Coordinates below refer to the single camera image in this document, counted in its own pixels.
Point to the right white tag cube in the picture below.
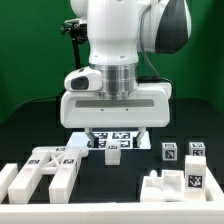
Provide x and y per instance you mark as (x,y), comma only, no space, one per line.
(197,148)

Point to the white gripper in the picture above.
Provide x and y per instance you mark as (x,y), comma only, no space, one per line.
(147,106)

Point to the rear camera on stand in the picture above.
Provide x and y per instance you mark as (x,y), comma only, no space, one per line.
(77,29)

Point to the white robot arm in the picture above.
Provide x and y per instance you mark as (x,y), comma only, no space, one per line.
(107,93)

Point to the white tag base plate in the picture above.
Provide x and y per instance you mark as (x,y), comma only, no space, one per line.
(125,138)

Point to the white chair seat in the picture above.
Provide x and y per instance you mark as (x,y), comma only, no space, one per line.
(169,187)

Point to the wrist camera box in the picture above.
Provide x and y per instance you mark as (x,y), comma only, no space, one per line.
(84,79)

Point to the left white tag cube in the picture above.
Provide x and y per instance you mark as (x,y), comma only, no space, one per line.
(169,151)

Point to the white U-shaped fence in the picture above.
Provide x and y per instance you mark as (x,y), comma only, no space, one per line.
(210,211)

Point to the white tag cube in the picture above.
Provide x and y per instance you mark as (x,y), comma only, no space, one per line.
(169,151)
(197,148)

